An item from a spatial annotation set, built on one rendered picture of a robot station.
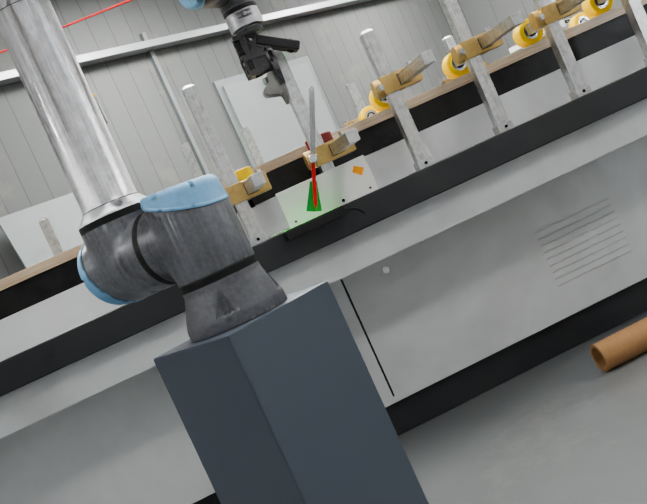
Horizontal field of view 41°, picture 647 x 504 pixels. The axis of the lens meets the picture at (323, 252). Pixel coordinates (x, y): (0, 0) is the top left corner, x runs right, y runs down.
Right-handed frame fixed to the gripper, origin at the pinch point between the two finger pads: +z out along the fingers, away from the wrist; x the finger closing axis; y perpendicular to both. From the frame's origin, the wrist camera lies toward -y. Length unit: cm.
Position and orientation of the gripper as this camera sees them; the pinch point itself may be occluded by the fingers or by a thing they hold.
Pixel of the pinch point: (288, 98)
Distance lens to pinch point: 224.9
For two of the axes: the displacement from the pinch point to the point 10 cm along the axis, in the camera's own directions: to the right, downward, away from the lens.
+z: 4.1, 9.1, 0.6
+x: 1.5, -0.1, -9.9
